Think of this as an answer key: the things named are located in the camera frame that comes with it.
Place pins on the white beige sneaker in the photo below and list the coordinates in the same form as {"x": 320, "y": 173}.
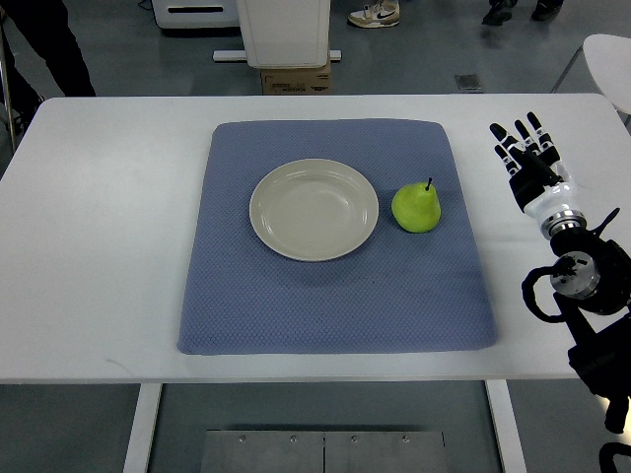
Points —
{"x": 380, "y": 14}

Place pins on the white pedestal column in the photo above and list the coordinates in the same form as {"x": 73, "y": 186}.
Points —
{"x": 283, "y": 34}

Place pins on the green pear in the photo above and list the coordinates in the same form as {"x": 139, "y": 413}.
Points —
{"x": 416, "y": 207}

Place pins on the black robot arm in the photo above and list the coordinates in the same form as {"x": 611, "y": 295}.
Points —
{"x": 592, "y": 275}

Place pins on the grey metal floor plate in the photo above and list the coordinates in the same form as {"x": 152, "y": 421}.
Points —
{"x": 317, "y": 451}

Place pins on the person in black trousers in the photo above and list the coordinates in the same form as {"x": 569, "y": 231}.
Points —
{"x": 45, "y": 26}

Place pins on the cardboard box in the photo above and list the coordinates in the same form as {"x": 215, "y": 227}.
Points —
{"x": 297, "y": 81}

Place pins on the blue woven placemat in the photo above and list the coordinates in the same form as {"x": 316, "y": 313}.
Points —
{"x": 398, "y": 292}

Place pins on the right white table leg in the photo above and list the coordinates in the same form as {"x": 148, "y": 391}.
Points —
{"x": 505, "y": 426}

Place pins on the white table leg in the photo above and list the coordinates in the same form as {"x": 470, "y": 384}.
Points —
{"x": 505, "y": 426}
{"x": 144, "y": 423}

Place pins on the left white table leg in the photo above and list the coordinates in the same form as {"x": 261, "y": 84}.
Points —
{"x": 144, "y": 423}

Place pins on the white round side table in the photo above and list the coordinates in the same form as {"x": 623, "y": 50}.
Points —
{"x": 608, "y": 60}

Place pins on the small floor socket cover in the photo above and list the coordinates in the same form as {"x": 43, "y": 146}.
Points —
{"x": 468, "y": 82}

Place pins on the beige ceramic plate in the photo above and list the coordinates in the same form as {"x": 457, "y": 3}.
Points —
{"x": 314, "y": 210}

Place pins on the white appliance with slot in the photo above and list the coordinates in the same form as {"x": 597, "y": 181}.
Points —
{"x": 196, "y": 16}

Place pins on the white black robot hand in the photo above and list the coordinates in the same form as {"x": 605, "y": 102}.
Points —
{"x": 542, "y": 187}

